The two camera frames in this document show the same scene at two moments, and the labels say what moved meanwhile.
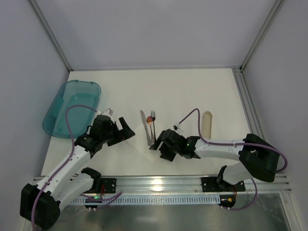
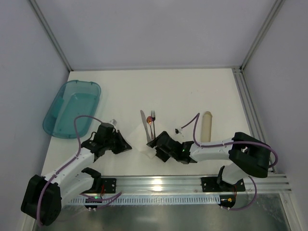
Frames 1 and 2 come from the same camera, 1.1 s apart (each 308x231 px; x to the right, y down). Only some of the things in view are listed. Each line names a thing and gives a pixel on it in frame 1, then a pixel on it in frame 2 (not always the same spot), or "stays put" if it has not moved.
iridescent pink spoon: [149, 120] stays put
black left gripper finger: [128, 133] → [119, 144]
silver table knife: [146, 127] stays put
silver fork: [153, 118] stays put
